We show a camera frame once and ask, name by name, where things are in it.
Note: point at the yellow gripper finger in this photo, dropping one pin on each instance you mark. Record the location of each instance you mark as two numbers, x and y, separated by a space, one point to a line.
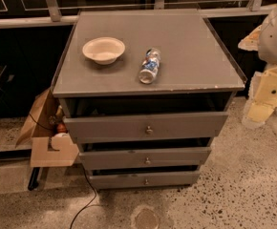
255 116
251 41

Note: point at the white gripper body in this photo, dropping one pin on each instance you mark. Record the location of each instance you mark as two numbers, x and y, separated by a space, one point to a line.
276 38

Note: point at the grey bottom drawer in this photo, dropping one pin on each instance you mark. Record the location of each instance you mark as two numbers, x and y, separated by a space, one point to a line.
144 180

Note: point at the grey drawer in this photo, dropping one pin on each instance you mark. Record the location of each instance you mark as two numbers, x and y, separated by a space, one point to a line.
126 159
140 127
144 180

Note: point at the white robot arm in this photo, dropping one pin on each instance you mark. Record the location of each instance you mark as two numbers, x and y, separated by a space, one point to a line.
267 48

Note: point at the grey drawer cabinet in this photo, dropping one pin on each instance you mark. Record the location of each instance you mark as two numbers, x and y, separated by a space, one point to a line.
196 75

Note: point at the grey top drawer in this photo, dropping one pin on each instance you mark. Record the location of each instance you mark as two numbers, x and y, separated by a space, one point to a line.
140 127

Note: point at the grey middle drawer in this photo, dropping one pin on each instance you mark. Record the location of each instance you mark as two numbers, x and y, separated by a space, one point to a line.
126 159

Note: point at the open cardboard box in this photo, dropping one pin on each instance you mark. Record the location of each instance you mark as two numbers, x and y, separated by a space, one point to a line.
49 148

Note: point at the clear plastic water bottle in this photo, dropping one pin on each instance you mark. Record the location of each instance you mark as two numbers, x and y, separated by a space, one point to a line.
150 66

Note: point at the white paper bowl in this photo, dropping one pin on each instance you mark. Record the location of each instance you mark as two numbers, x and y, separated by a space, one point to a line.
103 50

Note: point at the metal window railing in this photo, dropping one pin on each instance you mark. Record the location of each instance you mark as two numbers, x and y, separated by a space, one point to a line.
62 13

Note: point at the black table leg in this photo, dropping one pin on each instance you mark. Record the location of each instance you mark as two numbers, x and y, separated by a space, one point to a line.
33 179

